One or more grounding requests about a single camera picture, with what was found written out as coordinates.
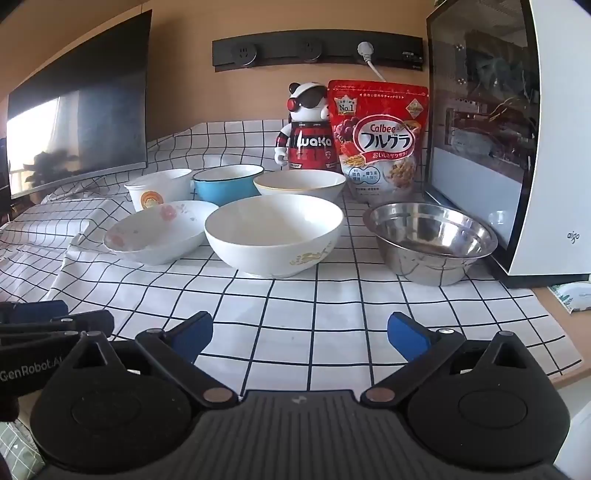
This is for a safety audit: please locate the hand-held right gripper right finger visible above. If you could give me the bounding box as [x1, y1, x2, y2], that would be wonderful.
[360, 311, 532, 408]

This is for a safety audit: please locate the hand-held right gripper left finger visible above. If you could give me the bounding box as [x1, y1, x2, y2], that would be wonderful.
[62, 311, 238, 408]

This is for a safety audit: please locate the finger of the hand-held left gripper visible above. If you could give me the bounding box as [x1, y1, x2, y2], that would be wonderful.
[0, 310, 115, 344]
[0, 300, 69, 324]

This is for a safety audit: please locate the white cup orange print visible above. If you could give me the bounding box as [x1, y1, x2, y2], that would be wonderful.
[124, 168, 193, 212]

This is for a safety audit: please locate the white bowl gold rim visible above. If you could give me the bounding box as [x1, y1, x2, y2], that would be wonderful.
[253, 170, 347, 202]

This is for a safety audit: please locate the stainless steel bowl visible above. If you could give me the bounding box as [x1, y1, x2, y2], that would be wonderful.
[362, 202, 499, 287]

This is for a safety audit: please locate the patterned grey cloth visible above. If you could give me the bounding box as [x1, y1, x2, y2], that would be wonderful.
[0, 420, 47, 480]

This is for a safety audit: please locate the large white bowl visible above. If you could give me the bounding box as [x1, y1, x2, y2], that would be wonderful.
[204, 194, 345, 279]

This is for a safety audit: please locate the white checked tablecloth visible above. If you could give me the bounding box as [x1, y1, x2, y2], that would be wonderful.
[0, 117, 585, 416]

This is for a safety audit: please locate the white floral plate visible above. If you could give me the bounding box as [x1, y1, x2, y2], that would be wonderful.
[103, 200, 219, 266]

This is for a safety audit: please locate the blue enamel bowl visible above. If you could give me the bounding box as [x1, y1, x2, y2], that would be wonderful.
[192, 164, 265, 207]

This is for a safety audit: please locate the green white tissue pack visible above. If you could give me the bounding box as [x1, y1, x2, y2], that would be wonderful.
[547, 282, 591, 315]

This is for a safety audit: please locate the red cereal bag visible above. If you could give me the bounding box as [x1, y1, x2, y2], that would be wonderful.
[327, 79, 430, 202]

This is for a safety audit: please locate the panda figurine red black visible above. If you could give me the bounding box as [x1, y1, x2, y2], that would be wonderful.
[276, 82, 342, 174]

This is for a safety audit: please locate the white countertop oven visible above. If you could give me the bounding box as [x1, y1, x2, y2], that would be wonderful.
[424, 0, 591, 289]

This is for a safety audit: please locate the white power plug cable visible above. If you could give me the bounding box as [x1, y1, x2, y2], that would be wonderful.
[357, 41, 387, 82]

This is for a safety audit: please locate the black wall power strip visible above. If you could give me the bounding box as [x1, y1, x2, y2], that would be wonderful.
[211, 33, 424, 72]

